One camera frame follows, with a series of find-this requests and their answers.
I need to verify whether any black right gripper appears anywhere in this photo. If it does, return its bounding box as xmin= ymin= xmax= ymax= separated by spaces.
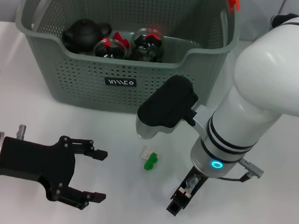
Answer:
xmin=166 ymin=164 xmax=210 ymax=218

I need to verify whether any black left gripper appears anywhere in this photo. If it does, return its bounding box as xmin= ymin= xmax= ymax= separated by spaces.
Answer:
xmin=0 ymin=131 xmax=111 ymax=212

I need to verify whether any translucent white toy brick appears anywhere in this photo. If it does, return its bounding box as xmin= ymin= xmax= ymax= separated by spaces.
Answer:
xmin=177 ymin=186 xmax=192 ymax=198

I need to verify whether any green toy brick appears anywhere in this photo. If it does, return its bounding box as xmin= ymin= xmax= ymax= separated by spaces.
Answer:
xmin=143 ymin=152 xmax=160 ymax=171

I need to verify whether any glass jar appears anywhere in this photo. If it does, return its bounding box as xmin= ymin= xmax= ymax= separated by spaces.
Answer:
xmin=129 ymin=27 xmax=167 ymax=63
xmin=93 ymin=37 xmax=129 ymax=60

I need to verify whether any dark red long brick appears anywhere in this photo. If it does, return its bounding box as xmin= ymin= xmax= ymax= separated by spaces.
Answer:
xmin=113 ymin=32 xmax=131 ymax=48

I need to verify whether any grey perforated plastic storage bin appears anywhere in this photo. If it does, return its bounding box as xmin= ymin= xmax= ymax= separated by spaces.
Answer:
xmin=10 ymin=0 xmax=242 ymax=120

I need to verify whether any small white toy brick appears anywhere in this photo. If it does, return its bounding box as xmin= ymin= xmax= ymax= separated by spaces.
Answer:
xmin=139 ymin=144 xmax=155 ymax=161

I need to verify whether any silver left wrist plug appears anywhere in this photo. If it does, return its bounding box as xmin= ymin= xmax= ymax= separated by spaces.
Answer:
xmin=17 ymin=124 xmax=27 ymax=139

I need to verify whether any black clay teapot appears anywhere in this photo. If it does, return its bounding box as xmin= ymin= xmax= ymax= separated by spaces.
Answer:
xmin=60 ymin=17 xmax=113 ymax=56

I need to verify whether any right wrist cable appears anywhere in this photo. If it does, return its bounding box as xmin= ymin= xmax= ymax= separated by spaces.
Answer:
xmin=218 ymin=157 xmax=266 ymax=184

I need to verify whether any orange bin handle clip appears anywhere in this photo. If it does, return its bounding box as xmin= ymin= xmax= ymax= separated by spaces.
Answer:
xmin=226 ymin=0 xmax=241 ymax=13

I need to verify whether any thin grey hanging cable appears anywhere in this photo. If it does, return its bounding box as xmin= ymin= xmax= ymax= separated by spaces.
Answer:
xmin=278 ymin=0 xmax=288 ymax=15

